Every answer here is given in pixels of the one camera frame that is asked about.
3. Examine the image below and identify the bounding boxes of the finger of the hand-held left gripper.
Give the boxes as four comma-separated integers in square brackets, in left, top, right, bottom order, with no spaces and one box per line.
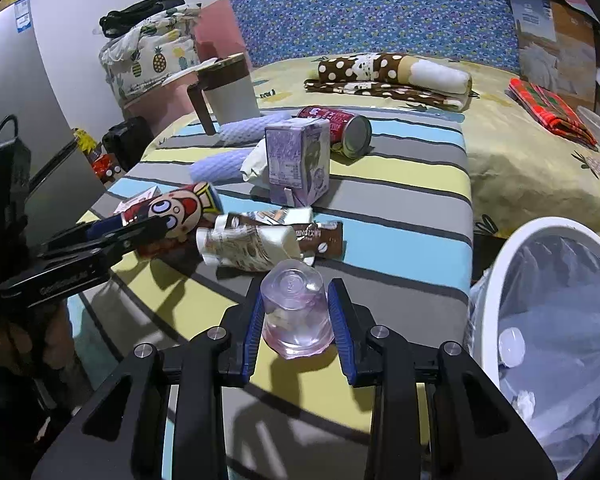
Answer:
[30,216,170,273]
[42,218,133,251]

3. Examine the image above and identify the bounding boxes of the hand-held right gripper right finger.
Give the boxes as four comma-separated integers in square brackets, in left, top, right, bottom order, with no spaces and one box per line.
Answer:
[327,277,561,480]

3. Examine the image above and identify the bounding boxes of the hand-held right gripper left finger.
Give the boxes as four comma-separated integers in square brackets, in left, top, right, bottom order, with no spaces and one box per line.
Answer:
[32,277,266,480]

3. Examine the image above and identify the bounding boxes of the red white snack box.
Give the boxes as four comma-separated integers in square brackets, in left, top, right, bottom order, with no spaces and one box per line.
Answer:
[114,186,161,216]

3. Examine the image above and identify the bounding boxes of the clear plastic cup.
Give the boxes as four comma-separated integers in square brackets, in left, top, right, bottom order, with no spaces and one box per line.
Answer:
[260,260,336,360]

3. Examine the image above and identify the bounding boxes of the brown coffee packet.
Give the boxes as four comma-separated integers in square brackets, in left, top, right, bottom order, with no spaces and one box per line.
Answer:
[292,221,346,261]

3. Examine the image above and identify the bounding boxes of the white foam net sleeve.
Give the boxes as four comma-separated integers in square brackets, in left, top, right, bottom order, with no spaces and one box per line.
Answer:
[190,152,253,184]
[219,112,291,147]

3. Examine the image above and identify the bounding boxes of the printed wrapper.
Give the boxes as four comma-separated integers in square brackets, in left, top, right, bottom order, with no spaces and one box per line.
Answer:
[245,206,315,226]

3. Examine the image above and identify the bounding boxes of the white trash bin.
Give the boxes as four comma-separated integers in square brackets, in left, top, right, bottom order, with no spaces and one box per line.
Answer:
[467,216,600,480]

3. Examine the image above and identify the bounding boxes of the white green paper pack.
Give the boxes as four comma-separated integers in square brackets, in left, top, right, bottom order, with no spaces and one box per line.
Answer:
[237,140,272,183]

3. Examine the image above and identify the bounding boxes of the purple drink carton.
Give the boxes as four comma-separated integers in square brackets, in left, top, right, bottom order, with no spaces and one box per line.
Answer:
[264,117,332,207]

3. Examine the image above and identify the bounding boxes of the person's left hand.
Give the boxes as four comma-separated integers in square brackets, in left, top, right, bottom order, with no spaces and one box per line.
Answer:
[30,305,77,373]

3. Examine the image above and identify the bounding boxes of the red packet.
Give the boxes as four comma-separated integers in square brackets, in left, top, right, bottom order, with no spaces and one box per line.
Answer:
[91,155,123,183]

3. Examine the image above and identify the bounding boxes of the black bag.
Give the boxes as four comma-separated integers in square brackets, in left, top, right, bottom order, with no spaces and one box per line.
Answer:
[101,116,155,171]

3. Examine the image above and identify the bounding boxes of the yellow packet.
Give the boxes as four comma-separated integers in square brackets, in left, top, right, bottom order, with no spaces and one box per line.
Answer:
[72,127,98,153]

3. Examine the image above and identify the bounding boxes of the grey refrigerator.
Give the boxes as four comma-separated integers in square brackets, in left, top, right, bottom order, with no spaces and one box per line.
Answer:
[0,0,108,261]

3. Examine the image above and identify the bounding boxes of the striped blanket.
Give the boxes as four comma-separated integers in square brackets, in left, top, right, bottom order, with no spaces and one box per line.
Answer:
[65,107,476,480]

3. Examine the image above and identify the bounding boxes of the small white cup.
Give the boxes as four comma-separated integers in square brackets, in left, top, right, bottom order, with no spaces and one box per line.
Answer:
[498,327,526,367]

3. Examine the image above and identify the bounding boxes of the pineapple print bag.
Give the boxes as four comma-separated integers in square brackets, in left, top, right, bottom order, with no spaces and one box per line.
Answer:
[98,2,203,106]

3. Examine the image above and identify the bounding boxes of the white mug with brown lid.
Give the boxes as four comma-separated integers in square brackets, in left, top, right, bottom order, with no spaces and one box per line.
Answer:
[186,52,261,136]

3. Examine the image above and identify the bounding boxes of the red drink can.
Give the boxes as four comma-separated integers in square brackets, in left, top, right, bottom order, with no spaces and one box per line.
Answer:
[297,106,373,160]

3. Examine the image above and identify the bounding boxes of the black clothing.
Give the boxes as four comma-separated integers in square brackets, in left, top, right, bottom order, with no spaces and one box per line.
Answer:
[99,0,187,38]

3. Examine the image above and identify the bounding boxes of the clear bin liner bag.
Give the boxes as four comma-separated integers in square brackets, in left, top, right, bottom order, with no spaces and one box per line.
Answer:
[467,235,600,478]

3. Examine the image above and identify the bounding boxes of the yellow bedsheet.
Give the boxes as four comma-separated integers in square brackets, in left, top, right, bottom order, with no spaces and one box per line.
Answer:
[145,55,600,261]

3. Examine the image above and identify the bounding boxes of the brown polka dot blanket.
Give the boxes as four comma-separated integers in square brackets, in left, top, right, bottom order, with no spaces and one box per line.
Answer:
[304,52,473,111]

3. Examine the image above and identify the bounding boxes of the red plaid cloth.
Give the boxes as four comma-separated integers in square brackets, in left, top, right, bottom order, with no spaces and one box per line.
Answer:
[507,78,598,148]

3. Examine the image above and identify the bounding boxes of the blue floral headboard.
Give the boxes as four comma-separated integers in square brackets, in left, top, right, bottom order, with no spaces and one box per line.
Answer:
[218,0,556,71]

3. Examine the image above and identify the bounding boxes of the clear plastic bowl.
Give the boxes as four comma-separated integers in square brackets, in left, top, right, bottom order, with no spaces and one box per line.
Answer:
[577,107,600,152]

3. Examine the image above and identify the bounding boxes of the printed cardboard box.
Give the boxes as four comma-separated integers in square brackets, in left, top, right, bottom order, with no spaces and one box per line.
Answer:
[511,0,600,111]

